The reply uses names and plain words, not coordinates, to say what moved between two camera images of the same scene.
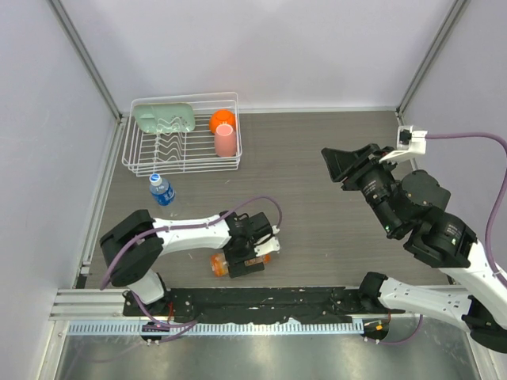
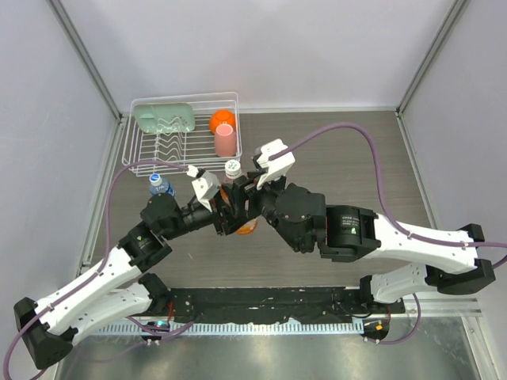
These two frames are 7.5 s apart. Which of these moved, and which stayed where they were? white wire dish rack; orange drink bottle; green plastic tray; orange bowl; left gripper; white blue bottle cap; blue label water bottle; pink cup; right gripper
Moved: right gripper; left gripper; orange drink bottle
Stayed: pink cup; blue label water bottle; green plastic tray; white wire dish rack; white blue bottle cap; orange bowl
